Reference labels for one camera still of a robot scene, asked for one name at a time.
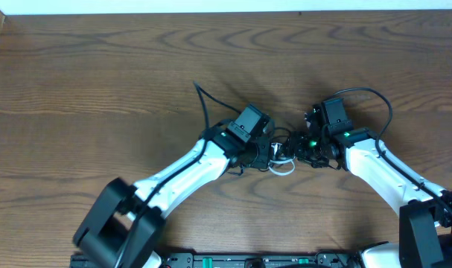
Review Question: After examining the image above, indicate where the white usb cable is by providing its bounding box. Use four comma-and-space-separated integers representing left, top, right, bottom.
267, 143, 296, 176

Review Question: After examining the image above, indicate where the black usb cable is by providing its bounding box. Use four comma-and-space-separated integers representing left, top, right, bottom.
264, 127, 297, 157

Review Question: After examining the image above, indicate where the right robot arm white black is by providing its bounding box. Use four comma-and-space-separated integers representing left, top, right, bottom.
285, 98, 452, 267

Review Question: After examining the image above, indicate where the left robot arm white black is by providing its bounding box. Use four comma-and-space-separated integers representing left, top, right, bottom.
73, 105, 273, 267

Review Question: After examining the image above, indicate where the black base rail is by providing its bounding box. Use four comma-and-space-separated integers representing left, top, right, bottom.
159, 251, 361, 268

